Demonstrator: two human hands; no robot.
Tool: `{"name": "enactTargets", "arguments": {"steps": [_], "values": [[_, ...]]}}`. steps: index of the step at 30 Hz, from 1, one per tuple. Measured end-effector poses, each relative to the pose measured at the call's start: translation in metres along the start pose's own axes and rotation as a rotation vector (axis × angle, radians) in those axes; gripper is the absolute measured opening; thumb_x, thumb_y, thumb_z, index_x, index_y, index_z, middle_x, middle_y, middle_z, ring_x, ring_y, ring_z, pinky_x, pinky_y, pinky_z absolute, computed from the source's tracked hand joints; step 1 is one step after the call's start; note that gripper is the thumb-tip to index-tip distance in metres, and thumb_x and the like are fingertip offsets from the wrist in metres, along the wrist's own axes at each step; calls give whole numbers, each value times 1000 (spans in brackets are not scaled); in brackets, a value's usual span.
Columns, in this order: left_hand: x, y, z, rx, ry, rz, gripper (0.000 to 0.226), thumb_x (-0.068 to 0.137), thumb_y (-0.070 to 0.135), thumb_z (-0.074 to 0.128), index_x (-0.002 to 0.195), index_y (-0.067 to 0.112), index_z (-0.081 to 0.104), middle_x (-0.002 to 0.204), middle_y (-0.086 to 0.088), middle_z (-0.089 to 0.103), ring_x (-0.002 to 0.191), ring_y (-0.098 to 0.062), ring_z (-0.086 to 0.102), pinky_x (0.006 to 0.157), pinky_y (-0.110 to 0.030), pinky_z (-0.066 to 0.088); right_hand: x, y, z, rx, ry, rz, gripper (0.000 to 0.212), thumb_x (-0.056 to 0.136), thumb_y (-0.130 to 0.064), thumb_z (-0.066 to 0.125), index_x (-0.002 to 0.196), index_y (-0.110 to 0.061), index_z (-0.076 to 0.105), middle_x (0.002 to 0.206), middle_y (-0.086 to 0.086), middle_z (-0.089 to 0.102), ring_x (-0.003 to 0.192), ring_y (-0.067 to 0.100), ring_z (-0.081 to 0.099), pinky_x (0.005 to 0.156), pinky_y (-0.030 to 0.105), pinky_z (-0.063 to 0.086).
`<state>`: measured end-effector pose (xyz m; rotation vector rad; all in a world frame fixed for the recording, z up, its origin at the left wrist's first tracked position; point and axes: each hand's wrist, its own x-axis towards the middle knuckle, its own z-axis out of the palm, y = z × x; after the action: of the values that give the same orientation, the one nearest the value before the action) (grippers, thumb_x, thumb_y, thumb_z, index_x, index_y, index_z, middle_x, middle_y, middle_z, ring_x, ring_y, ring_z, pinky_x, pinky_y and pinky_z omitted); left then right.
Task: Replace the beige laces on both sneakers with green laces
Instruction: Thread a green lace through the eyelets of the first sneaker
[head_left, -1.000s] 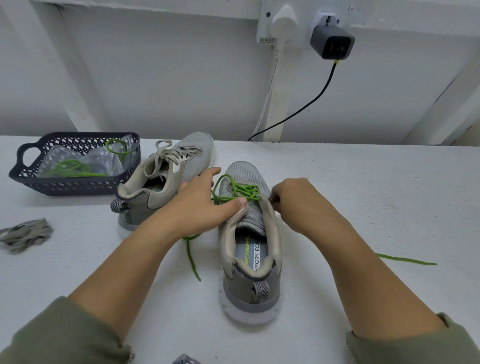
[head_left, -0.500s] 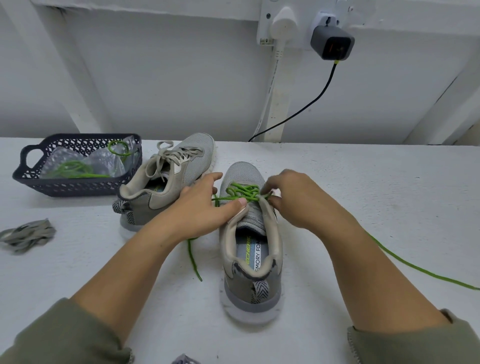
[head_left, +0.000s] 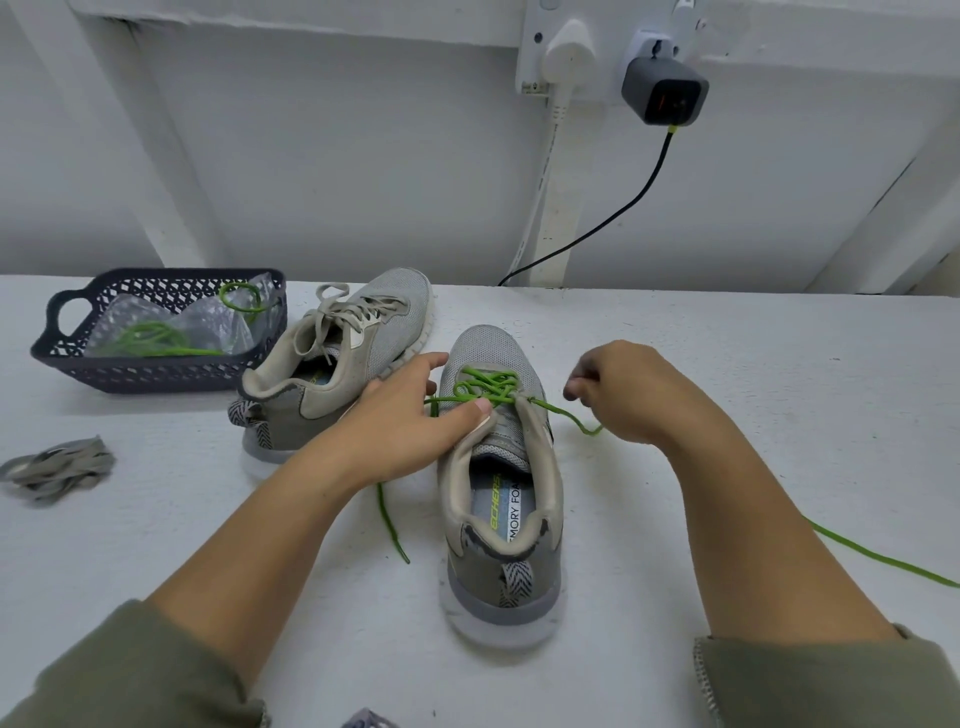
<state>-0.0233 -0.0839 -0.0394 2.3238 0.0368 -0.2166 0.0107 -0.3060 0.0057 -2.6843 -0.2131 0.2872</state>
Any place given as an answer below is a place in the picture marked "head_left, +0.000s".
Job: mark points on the person's left hand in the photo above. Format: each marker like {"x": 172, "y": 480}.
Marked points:
{"x": 393, "y": 428}

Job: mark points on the person's right hand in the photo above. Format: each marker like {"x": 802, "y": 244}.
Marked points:
{"x": 638, "y": 390}

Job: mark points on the gray sneaker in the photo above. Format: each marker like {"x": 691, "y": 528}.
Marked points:
{"x": 503, "y": 585}
{"x": 323, "y": 383}

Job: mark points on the green shoelace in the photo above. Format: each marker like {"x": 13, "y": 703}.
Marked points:
{"x": 143, "y": 339}
{"x": 483, "y": 384}

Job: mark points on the beige shoelace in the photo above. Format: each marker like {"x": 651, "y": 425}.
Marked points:
{"x": 353, "y": 312}
{"x": 57, "y": 468}

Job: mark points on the clear plastic bag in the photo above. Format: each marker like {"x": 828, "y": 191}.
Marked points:
{"x": 203, "y": 323}

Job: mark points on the person's left forearm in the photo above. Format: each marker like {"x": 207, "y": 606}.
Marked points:
{"x": 180, "y": 630}

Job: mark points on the person's right forearm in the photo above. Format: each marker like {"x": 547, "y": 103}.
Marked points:
{"x": 795, "y": 600}

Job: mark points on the gray patterned garment piece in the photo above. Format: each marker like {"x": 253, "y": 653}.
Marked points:
{"x": 368, "y": 719}

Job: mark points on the gray charger adapter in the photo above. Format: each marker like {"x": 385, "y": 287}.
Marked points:
{"x": 665, "y": 90}

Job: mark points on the dark plastic lattice basket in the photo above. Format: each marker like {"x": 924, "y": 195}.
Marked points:
{"x": 68, "y": 368}

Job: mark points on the white plug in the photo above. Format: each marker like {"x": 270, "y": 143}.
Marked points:
{"x": 569, "y": 57}

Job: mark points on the white wall socket plate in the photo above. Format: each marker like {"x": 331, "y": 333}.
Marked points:
{"x": 608, "y": 23}

